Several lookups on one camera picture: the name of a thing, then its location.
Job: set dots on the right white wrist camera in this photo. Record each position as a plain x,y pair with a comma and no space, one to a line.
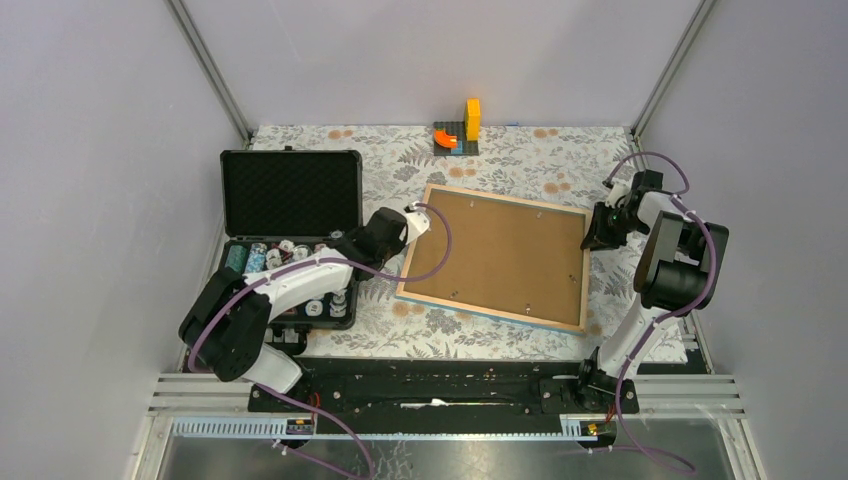
617,194

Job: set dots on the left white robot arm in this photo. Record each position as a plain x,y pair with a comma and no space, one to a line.
224,330

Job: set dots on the blue wooden picture frame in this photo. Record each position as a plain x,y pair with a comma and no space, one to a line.
497,265

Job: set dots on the yellow toy block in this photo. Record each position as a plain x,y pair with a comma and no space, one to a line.
472,120

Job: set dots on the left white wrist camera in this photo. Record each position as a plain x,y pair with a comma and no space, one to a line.
417,224

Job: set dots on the black poker chip case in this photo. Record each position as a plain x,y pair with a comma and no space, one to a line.
289,197

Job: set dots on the black mounting base rail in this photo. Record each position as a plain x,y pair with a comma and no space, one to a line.
473,392

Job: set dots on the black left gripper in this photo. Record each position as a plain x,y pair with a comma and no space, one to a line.
401,241

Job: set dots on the light blue poker chip stack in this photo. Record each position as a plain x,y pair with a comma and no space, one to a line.
256,259

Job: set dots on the brown frame backing board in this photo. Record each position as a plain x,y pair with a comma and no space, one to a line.
497,255

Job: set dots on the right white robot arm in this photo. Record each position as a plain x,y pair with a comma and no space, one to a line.
676,273

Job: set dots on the white slotted cable duct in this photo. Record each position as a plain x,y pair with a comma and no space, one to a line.
555,428

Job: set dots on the green poker chip stack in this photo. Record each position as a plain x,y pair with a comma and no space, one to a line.
236,258

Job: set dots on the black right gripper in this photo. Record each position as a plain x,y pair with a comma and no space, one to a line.
598,237

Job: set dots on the grey toy baseplate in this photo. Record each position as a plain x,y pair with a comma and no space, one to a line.
458,129

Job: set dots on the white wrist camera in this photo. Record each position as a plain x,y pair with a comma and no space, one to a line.
617,194
417,224

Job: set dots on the orange curved toy block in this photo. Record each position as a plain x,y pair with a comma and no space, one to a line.
444,139

